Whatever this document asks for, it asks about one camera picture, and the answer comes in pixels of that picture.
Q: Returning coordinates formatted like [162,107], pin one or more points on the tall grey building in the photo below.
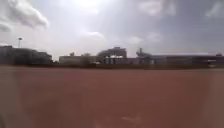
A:
[115,54]

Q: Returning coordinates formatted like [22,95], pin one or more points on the low pale building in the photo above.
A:
[75,59]

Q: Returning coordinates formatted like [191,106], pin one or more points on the long low building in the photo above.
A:
[180,60]

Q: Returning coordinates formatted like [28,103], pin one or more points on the dark grey building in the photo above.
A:
[23,56]

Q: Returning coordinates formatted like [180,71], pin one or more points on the tall pole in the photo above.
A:
[20,41]

